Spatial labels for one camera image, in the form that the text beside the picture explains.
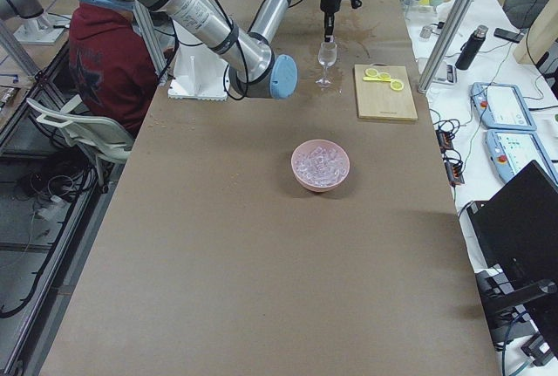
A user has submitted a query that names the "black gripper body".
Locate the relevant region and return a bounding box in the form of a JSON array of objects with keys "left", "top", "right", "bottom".
[{"left": 320, "top": 0, "right": 343, "bottom": 17}]

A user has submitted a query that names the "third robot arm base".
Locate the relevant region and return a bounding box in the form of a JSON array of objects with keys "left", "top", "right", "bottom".
[{"left": 1, "top": 0, "right": 63, "bottom": 45}]

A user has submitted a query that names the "clear wine glass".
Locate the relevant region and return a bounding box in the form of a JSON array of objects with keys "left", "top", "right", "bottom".
[{"left": 316, "top": 42, "right": 337, "bottom": 87}]

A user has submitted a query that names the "pile of clear ice cubes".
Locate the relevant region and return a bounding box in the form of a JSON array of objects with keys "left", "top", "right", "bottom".
[{"left": 294, "top": 145, "right": 349, "bottom": 188}]

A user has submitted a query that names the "upper lemon slice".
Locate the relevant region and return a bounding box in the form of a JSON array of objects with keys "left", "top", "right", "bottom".
[{"left": 365, "top": 68, "right": 378, "bottom": 78}]

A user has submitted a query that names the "yellow plastic knife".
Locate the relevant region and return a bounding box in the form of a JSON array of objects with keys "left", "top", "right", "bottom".
[{"left": 363, "top": 72, "right": 394, "bottom": 83}]

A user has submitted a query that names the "wooden cutting board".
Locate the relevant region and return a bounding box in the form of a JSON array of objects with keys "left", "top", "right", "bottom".
[{"left": 354, "top": 65, "right": 418, "bottom": 121}]

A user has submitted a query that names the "lower lemon slice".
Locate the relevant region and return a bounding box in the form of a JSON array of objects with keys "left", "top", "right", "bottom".
[{"left": 390, "top": 79, "right": 405, "bottom": 92}]

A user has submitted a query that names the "black water bottle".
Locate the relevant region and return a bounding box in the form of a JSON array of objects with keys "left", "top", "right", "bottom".
[{"left": 455, "top": 24, "right": 488, "bottom": 71}]

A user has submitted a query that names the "pink bowl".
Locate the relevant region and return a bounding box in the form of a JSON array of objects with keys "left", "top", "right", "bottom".
[{"left": 290, "top": 139, "right": 350, "bottom": 193}]

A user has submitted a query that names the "black smartphone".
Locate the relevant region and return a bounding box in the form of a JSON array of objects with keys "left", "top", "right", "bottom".
[{"left": 493, "top": 28, "right": 524, "bottom": 44}]

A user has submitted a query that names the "upper teach pendant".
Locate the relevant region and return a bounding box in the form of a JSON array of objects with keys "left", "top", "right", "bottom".
[{"left": 470, "top": 82, "right": 537, "bottom": 132}]

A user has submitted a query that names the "teach pendant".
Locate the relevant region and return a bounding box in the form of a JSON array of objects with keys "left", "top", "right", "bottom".
[
  {"left": 470, "top": 82, "right": 537, "bottom": 132},
  {"left": 485, "top": 129, "right": 557, "bottom": 183}
]

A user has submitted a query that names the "person in maroon shirt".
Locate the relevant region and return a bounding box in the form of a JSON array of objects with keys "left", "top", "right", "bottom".
[{"left": 69, "top": 2, "right": 159, "bottom": 137}]

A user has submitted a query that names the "lower teach pendant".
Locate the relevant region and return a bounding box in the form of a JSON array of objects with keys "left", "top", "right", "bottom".
[{"left": 485, "top": 129, "right": 557, "bottom": 183}]

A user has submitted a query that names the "white plastic chair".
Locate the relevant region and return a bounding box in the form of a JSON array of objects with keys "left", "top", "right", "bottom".
[{"left": 26, "top": 94, "right": 134, "bottom": 188}]

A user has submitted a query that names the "black monitor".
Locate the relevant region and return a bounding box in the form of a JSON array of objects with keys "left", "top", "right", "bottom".
[{"left": 469, "top": 161, "right": 557, "bottom": 353}]

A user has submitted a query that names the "aluminium frame post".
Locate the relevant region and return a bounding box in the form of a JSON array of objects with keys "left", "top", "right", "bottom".
[{"left": 418, "top": 0, "right": 472, "bottom": 94}]

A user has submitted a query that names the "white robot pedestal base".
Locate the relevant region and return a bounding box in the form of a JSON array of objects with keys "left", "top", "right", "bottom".
[{"left": 168, "top": 44, "right": 229, "bottom": 100}]

